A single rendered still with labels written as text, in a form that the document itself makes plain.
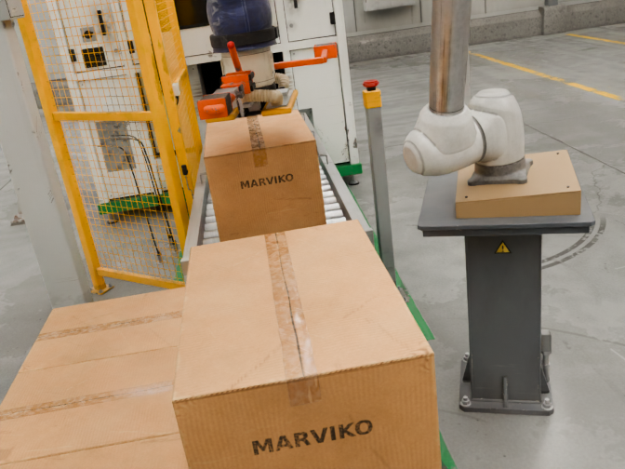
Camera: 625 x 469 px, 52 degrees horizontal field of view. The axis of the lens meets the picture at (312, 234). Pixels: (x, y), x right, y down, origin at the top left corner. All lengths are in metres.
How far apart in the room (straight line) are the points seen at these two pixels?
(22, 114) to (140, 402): 1.63
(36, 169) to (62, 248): 0.38
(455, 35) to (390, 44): 9.41
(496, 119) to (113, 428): 1.35
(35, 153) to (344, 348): 2.23
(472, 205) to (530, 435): 0.81
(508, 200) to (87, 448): 1.31
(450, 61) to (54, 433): 1.38
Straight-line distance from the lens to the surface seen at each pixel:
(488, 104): 2.02
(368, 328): 1.08
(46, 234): 3.16
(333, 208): 2.81
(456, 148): 1.92
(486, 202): 1.99
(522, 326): 2.27
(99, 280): 3.79
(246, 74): 2.02
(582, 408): 2.48
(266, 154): 2.30
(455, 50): 1.81
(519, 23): 11.86
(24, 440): 1.78
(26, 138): 3.05
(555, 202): 2.00
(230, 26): 2.20
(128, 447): 1.62
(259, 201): 2.34
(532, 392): 2.42
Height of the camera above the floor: 1.50
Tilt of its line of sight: 22 degrees down
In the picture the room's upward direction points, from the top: 8 degrees counter-clockwise
